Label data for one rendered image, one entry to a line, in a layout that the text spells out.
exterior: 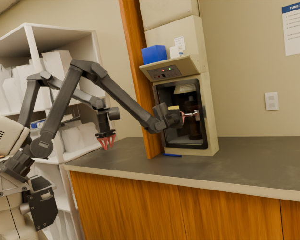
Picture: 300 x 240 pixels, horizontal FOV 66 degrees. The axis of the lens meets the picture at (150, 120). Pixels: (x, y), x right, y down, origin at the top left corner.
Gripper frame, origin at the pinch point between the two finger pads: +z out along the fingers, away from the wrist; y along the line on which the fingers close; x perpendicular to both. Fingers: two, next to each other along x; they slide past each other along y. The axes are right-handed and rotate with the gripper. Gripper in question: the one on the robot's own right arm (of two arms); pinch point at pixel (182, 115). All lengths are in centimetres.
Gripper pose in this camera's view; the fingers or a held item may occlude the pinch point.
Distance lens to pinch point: 129.3
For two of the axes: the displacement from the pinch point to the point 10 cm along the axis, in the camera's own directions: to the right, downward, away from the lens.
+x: -8.0, 0.5, 6.0
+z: 5.7, -2.3, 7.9
